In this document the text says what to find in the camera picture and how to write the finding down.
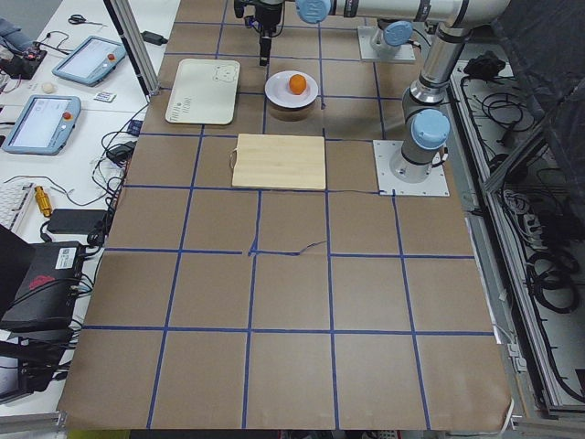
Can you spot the white round plate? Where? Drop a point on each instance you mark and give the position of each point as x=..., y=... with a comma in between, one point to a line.
x=278, y=93

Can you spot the orange fruit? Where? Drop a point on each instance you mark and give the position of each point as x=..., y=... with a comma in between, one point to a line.
x=297, y=84

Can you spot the far blue teach pendant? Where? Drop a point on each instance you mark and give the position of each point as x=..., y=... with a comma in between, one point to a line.
x=91, y=62

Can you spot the gold metal cylinder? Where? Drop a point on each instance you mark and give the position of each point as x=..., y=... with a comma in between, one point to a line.
x=43, y=202

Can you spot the near blue teach pendant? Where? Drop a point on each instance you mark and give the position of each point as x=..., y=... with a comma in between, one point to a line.
x=44, y=125

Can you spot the black power adapter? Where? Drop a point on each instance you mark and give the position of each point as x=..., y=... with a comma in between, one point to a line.
x=154, y=38

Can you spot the aluminium frame post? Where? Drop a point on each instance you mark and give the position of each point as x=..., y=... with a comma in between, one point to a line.
x=125, y=24

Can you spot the black computer box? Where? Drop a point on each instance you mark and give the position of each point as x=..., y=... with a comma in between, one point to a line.
x=38, y=284

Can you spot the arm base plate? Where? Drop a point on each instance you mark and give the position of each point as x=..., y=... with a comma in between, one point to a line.
x=402, y=55
x=398, y=177

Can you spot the cream bear tray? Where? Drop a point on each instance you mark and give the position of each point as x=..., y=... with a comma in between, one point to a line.
x=204, y=92

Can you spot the bamboo cutting board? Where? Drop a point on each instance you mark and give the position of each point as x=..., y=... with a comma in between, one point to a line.
x=279, y=161

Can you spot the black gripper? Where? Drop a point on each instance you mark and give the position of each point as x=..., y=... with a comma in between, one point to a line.
x=266, y=18

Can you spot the blue teach pendant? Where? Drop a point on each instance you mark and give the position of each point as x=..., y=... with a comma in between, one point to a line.
x=44, y=125
x=91, y=62

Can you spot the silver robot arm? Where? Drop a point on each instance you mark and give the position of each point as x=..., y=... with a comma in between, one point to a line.
x=371, y=100
x=394, y=34

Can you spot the white keyboard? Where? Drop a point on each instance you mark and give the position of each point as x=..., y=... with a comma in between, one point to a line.
x=15, y=200

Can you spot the black scissors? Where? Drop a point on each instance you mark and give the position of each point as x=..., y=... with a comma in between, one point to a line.
x=78, y=19

